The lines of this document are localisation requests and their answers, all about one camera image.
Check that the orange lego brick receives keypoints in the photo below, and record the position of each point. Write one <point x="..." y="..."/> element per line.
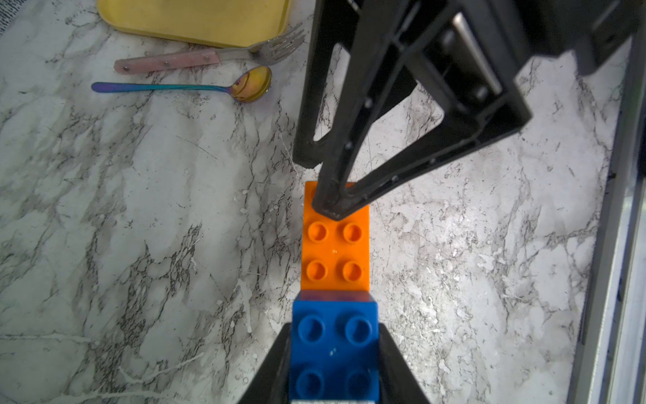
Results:
<point x="335" y="255"/>

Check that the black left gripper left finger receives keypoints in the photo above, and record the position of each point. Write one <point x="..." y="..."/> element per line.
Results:
<point x="270" y="385"/>

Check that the aluminium front rail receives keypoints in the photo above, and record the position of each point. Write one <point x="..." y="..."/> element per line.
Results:
<point x="609" y="364"/>

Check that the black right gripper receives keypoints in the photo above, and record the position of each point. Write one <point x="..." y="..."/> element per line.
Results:
<point x="592" y="30"/>

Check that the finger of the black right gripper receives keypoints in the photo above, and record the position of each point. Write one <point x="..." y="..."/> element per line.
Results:
<point x="323" y="101"/>
<point x="466" y="54"/>

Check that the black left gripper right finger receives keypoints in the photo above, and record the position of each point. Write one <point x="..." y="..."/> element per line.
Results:
<point x="397" y="382"/>

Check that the yellow plastic tray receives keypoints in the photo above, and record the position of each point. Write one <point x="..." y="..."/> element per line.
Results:
<point x="225" y="23"/>

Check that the pink handled fork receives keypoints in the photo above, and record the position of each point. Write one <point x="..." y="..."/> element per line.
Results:
<point x="266" y="53"/>

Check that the iridescent metal spoon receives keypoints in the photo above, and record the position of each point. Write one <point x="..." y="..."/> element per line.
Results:
<point x="250" y="86"/>

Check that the blue lego brick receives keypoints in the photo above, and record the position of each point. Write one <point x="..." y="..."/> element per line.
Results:
<point x="334" y="347"/>

